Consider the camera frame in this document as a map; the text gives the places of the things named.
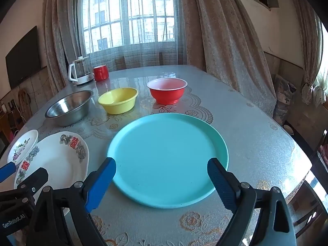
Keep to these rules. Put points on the barred window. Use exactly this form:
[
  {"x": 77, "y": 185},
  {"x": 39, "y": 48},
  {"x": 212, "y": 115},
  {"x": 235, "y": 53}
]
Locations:
[{"x": 143, "y": 5}]

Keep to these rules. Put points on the grey patterned bag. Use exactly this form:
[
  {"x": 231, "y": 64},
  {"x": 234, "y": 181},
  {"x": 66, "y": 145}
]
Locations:
[{"x": 284, "y": 100}]

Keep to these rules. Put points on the beige heavy curtain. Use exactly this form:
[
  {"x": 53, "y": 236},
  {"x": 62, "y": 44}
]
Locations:
[
  {"x": 225, "y": 43},
  {"x": 59, "y": 30},
  {"x": 307, "y": 43}
]

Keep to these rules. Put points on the red plastic bowl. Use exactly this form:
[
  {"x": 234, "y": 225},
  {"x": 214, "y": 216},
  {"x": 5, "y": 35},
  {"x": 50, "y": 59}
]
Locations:
[{"x": 166, "y": 95}]

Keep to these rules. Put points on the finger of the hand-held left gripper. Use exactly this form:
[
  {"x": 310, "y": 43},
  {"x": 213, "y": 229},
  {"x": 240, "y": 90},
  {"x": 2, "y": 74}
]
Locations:
[
  {"x": 7, "y": 171},
  {"x": 34, "y": 180}
]

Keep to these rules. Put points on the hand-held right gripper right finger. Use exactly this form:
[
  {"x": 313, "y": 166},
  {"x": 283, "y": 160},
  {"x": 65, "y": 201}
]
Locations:
[{"x": 221, "y": 184}]

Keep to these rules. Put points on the sheer white curtain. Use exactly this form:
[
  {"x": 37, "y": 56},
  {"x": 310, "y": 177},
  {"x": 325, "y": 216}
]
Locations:
[{"x": 143, "y": 56}]

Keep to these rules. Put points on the red mug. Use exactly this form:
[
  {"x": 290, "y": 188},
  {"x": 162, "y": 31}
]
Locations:
[{"x": 100, "y": 73}]

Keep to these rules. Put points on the stainless steel bowl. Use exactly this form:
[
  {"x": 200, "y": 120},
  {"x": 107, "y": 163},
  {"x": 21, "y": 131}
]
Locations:
[{"x": 69, "y": 112}]

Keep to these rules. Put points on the yellow plastic bowl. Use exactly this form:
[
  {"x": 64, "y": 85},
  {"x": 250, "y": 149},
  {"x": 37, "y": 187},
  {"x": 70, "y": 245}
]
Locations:
[{"x": 120, "y": 106}]

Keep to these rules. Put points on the white glass electric kettle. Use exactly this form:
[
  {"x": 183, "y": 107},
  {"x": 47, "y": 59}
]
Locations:
[{"x": 82, "y": 77}]

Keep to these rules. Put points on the dark wooden chair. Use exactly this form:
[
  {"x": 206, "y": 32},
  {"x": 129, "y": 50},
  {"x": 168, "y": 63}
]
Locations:
[{"x": 307, "y": 217}]

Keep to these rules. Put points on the small white floral plate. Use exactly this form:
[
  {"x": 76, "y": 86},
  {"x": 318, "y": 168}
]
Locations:
[{"x": 24, "y": 143}]

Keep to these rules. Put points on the large white printed plate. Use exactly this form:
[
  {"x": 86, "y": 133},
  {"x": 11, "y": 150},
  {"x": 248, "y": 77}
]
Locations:
[{"x": 59, "y": 164}]

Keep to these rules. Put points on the black wall television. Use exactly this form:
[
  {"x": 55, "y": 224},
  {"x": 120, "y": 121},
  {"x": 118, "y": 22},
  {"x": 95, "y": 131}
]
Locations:
[{"x": 23, "y": 56}]

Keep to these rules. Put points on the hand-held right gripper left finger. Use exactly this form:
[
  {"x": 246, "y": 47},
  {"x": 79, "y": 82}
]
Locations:
[{"x": 100, "y": 183}]

